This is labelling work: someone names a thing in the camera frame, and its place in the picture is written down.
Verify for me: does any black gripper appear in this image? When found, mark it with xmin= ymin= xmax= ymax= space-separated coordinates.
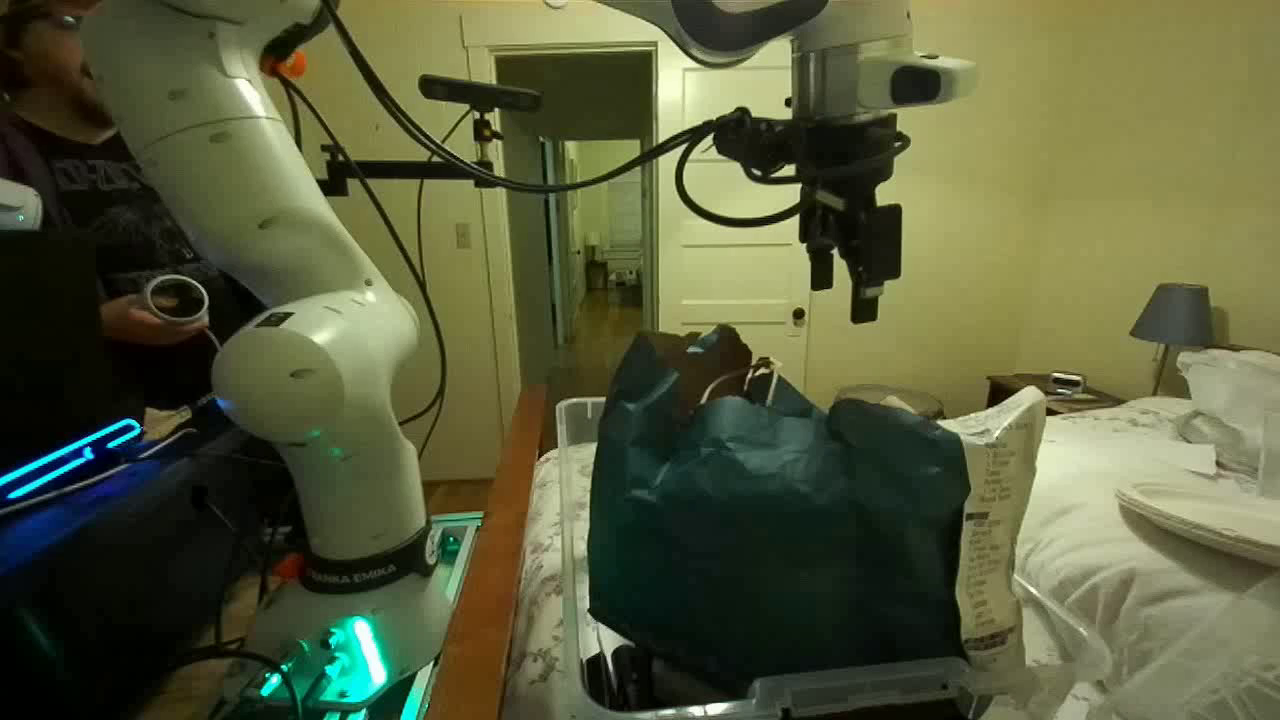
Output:
xmin=797 ymin=111 xmax=914 ymax=330

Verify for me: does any white round plate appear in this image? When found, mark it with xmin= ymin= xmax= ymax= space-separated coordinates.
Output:
xmin=1118 ymin=478 xmax=1280 ymax=572

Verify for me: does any white VR controller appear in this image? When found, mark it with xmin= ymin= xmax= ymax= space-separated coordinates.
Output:
xmin=141 ymin=267 xmax=218 ymax=337

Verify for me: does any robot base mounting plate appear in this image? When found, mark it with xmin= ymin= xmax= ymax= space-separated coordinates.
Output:
xmin=218 ymin=512 xmax=489 ymax=720

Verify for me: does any dark teal fabric bag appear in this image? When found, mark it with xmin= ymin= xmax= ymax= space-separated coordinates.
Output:
xmin=585 ymin=319 xmax=976 ymax=701

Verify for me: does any white printed paper bag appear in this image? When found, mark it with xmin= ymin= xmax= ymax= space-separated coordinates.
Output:
xmin=938 ymin=383 xmax=1054 ymax=661

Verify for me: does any bed with white bedding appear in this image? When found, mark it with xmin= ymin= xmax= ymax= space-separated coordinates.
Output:
xmin=505 ymin=393 xmax=1280 ymax=720

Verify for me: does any wooden bed footboard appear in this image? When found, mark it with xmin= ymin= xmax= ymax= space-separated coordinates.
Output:
xmin=433 ymin=383 xmax=561 ymax=720

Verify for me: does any person's hand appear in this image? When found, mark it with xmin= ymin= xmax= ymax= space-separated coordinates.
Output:
xmin=96 ymin=291 xmax=203 ymax=353

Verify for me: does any white panel door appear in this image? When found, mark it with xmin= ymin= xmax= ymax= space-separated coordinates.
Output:
xmin=654 ymin=53 xmax=820 ymax=393

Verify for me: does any dark wooden nightstand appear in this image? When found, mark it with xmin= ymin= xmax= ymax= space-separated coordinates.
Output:
xmin=986 ymin=367 xmax=1132 ymax=418

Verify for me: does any grey shade table lamp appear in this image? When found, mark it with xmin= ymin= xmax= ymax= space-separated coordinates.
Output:
xmin=1129 ymin=282 xmax=1220 ymax=400

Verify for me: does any white pillow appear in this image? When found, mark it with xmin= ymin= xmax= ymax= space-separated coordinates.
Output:
xmin=1174 ymin=347 xmax=1280 ymax=471

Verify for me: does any clear plastic storage bin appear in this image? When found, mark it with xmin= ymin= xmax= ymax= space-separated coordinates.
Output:
xmin=554 ymin=393 xmax=1118 ymax=720

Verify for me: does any person in dark shirt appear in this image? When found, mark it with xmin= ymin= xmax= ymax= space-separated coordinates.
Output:
xmin=0 ymin=0 xmax=273 ymax=425

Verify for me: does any blue lit device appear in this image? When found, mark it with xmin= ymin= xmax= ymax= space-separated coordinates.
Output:
xmin=0 ymin=413 xmax=152 ymax=512

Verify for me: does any white rounded device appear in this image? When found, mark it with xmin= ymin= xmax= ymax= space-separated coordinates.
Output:
xmin=0 ymin=178 xmax=50 ymax=239

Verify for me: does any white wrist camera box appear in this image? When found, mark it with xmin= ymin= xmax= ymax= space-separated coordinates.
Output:
xmin=859 ymin=53 xmax=986 ymax=111

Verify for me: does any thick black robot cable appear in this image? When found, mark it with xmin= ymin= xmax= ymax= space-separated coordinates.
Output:
xmin=317 ymin=0 xmax=922 ymax=233

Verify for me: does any black stereo camera bar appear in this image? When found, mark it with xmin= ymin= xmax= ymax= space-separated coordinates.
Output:
xmin=418 ymin=74 xmax=549 ymax=116

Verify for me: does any thin black hanging cable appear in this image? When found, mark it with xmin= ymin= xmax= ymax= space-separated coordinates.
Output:
xmin=279 ymin=76 xmax=454 ymax=460

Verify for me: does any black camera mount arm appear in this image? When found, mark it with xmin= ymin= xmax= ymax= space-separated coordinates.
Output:
xmin=317 ymin=142 xmax=505 ymax=199

